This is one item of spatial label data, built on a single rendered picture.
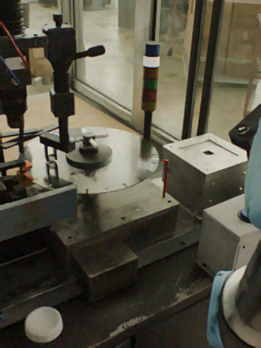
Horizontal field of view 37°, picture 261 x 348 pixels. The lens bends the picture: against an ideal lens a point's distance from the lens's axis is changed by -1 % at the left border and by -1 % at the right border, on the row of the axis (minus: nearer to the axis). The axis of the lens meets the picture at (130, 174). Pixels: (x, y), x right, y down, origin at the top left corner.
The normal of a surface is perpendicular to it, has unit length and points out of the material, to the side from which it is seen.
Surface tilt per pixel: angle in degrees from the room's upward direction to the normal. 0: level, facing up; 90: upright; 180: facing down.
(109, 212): 0
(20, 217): 90
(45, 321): 0
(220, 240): 90
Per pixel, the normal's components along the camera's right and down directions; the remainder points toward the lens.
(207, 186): 0.55, 0.44
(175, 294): 0.04, -0.86
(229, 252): -0.84, 0.26
